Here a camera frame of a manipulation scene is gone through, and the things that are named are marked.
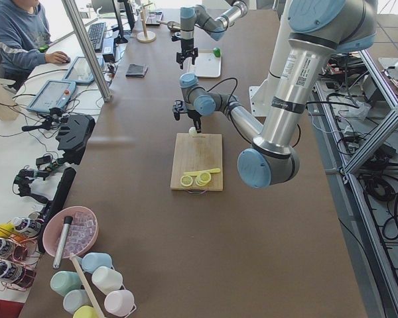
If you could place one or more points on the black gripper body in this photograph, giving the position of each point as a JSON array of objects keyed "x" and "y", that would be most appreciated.
[
  {"x": 194, "y": 116},
  {"x": 186, "y": 45}
]

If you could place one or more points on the white steamed bun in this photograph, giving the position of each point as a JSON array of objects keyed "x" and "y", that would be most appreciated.
[{"x": 192, "y": 131}]

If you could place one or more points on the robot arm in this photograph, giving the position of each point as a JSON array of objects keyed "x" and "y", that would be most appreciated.
[
  {"x": 319, "y": 29},
  {"x": 197, "y": 16}
]

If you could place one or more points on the pink bowl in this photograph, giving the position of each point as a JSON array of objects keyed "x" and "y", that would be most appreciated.
[{"x": 82, "y": 234}]

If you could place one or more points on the metal tube in bowl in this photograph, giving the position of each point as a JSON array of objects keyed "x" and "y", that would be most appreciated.
[{"x": 62, "y": 241}]

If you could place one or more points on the cream rabbit tray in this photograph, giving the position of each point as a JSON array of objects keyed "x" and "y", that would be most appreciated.
[{"x": 207, "y": 64}]

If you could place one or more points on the green lime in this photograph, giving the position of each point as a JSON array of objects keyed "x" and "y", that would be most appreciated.
[{"x": 216, "y": 52}]

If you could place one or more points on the wooden cutting board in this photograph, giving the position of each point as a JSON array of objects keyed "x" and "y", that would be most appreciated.
[{"x": 197, "y": 153}]

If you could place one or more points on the metal scoop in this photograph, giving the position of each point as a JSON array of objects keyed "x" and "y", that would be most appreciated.
[{"x": 173, "y": 26}]

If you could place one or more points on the wooden mug tree stand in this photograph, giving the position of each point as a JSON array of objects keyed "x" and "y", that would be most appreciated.
[{"x": 145, "y": 36}]

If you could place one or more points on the yellow plastic knife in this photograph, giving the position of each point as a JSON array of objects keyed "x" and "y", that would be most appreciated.
[{"x": 209, "y": 171}]

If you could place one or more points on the folded grey cloth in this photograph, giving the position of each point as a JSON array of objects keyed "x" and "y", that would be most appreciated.
[{"x": 136, "y": 71}]

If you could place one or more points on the upper lemon slice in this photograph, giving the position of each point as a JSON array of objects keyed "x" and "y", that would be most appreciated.
[{"x": 203, "y": 178}]

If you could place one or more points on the lemon slice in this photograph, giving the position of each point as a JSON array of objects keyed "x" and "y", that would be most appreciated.
[
  {"x": 186, "y": 180},
  {"x": 203, "y": 178}
]

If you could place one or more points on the lower lemon slice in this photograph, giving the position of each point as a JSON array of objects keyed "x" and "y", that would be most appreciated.
[{"x": 186, "y": 180}]

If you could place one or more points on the black keyboard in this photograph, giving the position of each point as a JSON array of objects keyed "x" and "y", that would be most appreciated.
[{"x": 95, "y": 33}]

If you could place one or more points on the far teach pendant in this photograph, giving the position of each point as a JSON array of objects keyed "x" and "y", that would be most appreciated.
[{"x": 79, "y": 71}]

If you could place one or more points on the teach pendant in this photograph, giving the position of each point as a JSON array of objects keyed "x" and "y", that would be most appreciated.
[
  {"x": 53, "y": 94},
  {"x": 79, "y": 71}
]

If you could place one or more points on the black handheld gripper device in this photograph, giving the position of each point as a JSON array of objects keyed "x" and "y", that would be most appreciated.
[{"x": 74, "y": 132}]

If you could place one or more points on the near teach pendant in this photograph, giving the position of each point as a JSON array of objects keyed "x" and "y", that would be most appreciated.
[{"x": 53, "y": 94}]

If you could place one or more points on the person in blue hoodie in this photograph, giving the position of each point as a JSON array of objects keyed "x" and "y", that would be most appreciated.
[{"x": 24, "y": 39}]

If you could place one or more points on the white cup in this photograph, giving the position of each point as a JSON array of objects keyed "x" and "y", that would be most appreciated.
[{"x": 107, "y": 280}]

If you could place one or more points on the wooden cup rack stick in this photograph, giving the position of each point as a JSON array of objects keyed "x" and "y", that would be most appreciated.
[{"x": 86, "y": 286}]

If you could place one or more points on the pink cup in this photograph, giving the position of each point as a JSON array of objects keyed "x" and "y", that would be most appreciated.
[{"x": 120, "y": 303}]

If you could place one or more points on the green cup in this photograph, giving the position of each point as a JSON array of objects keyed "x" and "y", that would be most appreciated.
[{"x": 63, "y": 282}]

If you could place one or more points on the light blue cup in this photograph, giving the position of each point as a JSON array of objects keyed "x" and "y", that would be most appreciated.
[{"x": 75, "y": 299}]

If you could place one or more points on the yellow cup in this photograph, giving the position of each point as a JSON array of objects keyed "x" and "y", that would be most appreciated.
[{"x": 85, "y": 311}]

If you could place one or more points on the aluminium frame post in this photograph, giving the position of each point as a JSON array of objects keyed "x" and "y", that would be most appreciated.
[{"x": 85, "y": 44}]

